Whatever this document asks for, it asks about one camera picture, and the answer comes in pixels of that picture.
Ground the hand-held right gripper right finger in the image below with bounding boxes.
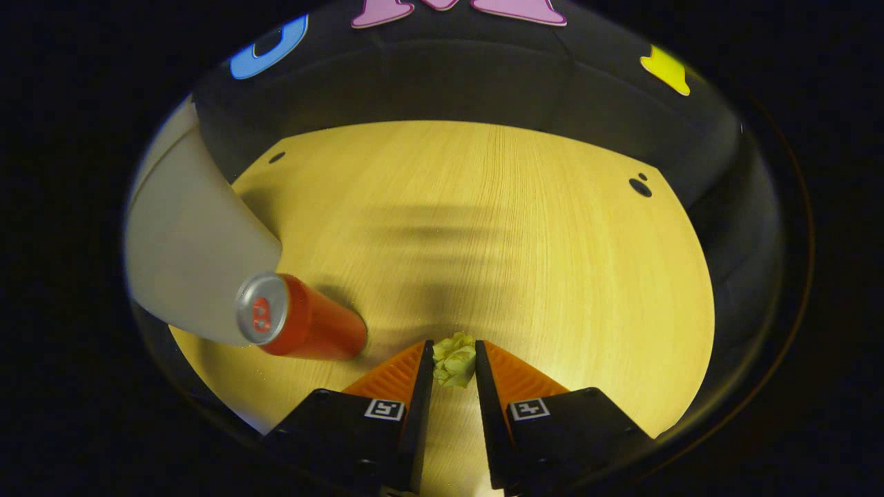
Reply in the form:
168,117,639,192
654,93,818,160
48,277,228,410
474,340,653,492

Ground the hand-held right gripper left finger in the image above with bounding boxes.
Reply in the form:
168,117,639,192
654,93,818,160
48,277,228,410
262,338,436,496

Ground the yellow paper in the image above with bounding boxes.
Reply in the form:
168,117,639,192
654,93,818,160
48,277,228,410
432,332,479,389

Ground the red pop can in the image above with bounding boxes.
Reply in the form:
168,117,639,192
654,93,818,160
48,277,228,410
236,271,368,360

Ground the white desktop garbage bin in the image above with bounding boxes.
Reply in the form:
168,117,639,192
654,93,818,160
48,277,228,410
124,97,284,348

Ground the wooden desktop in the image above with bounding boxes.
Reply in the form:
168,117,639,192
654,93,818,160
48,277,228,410
168,121,715,497

